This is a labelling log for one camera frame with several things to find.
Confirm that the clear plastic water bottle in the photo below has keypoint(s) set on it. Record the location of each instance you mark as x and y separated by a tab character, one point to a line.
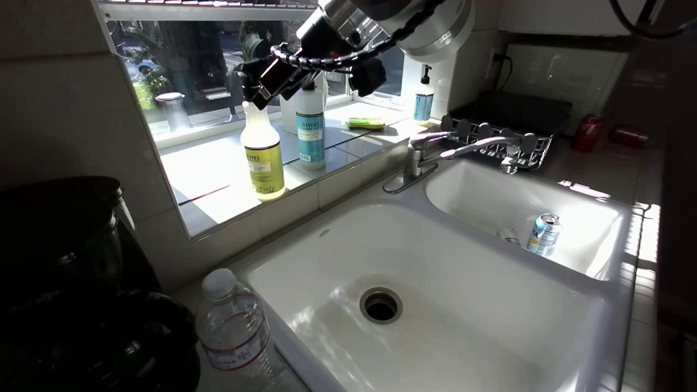
231	325

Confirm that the blue white opened can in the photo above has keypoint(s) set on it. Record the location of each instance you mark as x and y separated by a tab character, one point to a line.
545	234

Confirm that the green label spray bottle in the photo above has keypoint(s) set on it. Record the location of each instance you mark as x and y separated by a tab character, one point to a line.
263	149

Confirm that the chrome sink faucet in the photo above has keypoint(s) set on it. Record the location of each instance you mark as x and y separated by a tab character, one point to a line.
424	157

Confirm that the black coffee maker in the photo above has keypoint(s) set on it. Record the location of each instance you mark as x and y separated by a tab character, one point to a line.
82	308

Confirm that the blue label spray bottle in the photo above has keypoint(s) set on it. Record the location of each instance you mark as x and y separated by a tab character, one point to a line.
310	125

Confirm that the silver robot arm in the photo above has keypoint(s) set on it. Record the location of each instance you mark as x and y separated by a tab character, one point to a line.
424	29

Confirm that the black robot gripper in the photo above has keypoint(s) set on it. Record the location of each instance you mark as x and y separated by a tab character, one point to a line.
329	40

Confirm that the white double basin sink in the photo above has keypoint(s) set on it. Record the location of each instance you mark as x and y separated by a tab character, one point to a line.
437	290

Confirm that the black dish drying rack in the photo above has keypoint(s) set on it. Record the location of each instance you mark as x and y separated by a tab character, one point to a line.
514	114

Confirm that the blue label soap pump bottle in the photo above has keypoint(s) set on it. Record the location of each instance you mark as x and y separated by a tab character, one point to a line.
424	101

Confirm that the red kitchen object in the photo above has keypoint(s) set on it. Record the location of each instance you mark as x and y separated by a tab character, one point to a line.
593	126

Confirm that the green sponge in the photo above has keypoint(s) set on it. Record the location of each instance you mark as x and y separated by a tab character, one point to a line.
369	125

